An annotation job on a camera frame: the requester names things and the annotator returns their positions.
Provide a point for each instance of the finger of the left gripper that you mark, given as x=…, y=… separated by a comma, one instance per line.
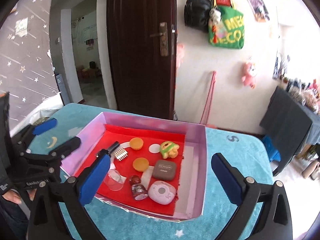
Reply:
x=27, y=134
x=60, y=149

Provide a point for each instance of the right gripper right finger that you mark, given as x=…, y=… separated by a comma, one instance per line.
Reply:
x=274, y=220

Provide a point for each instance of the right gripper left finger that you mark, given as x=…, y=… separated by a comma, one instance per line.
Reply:
x=46, y=219

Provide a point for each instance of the gold studded cylinder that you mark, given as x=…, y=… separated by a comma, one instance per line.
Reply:
x=120, y=154

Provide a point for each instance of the orange round soap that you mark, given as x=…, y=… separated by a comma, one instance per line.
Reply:
x=136, y=143

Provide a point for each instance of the orange ball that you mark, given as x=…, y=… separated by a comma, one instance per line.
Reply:
x=140, y=164

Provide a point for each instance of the brown earbud case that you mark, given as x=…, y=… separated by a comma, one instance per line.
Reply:
x=164, y=170

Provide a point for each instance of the green yellow toy figure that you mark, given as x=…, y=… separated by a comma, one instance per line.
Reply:
x=169, y=149

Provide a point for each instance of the person's left hand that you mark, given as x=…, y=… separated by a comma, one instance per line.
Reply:
x=13, y=196

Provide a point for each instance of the clear plastic cup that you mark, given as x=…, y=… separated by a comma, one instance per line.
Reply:
x=113, y=180

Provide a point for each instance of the blue plastic stool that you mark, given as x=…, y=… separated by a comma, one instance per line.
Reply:
x=272, y=152

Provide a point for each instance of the dark red glossy ball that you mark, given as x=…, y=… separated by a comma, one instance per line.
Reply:
x=134, y=179

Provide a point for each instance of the dark covered side table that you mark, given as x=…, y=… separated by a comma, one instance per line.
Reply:
x=289, y=124

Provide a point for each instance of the purple cardboard box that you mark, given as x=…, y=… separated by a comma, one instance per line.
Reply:
x=191, y=162

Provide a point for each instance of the pink white round device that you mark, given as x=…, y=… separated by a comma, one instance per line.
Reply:
x=162, y=192

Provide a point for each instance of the pink plush toy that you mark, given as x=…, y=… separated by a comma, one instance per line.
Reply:
x=248, y=78

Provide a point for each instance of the dark brown door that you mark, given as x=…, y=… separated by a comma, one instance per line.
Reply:
x=144, y=81

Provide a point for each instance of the green tote bag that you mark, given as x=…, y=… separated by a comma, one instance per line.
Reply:
x=229, y=33

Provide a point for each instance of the black backpack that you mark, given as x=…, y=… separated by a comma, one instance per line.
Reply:
x=196, y=14

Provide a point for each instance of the pink stick on wall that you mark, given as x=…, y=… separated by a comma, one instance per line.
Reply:
x=208, y=105

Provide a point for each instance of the brass door handle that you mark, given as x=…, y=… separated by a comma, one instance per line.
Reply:
x=163, y=38

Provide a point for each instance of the white plush keychain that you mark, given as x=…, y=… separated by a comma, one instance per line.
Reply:
x=214, y=16

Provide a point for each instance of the wall photo poster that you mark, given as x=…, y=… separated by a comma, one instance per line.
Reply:
x=260, y=11

